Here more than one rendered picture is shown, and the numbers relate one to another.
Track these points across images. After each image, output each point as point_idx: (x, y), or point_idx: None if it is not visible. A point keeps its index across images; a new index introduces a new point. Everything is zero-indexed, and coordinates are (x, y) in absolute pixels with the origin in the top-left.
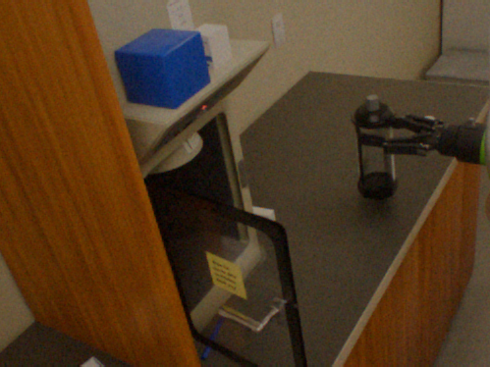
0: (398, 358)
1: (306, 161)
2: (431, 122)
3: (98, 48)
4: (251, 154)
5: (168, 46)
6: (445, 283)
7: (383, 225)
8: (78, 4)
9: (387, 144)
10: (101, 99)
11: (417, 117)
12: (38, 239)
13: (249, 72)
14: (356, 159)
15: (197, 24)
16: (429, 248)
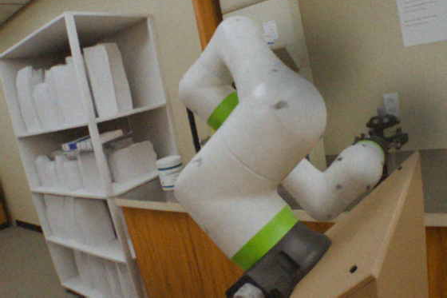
0: None
1: (430, 169)
2: (395, 139)
3: (202, 31)
4: (429, 156)
5: None
6: None
7: (358, 202)
8: (197, 17)
9: (355, 137)
10: (201, 46)
11: (401, 135)
12: None
13: (291, 60)
14: (445, 181)
15: (280, 34)
16: (435, 283)
